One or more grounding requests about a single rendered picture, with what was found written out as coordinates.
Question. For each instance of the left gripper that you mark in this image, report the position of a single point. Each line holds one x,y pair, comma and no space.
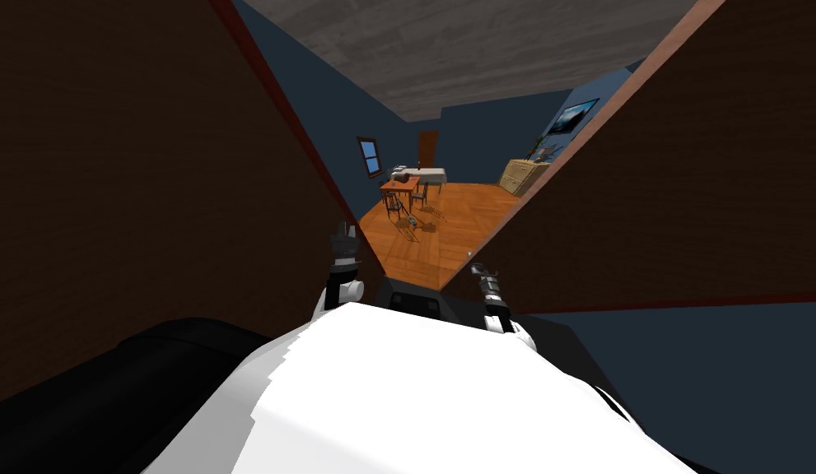
345,251

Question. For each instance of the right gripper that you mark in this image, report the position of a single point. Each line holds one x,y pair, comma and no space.
481,270

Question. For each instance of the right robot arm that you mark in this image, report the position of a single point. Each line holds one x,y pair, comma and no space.
496,304

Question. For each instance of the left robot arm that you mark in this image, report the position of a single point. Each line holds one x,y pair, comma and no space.
104,401

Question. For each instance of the dark wooden chair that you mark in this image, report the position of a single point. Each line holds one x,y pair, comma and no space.
394,203
420,192

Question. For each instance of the orange wooden table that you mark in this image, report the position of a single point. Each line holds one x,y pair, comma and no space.
401,184

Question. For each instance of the white table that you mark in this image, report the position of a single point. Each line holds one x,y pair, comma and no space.
428,174

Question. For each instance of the pale wooden dresser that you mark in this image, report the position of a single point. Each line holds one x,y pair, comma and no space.
521,174

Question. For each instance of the small brown door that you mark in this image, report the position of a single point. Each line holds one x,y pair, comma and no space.
428,149

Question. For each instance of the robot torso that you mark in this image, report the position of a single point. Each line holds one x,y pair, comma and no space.
407,395

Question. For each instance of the brown door leaf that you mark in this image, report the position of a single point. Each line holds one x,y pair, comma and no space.
677,210
131,164

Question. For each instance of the blue window with brown frame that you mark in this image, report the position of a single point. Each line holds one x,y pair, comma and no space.
370,158

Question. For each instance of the dark framed wall picture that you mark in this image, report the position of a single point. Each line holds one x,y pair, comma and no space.
571,117

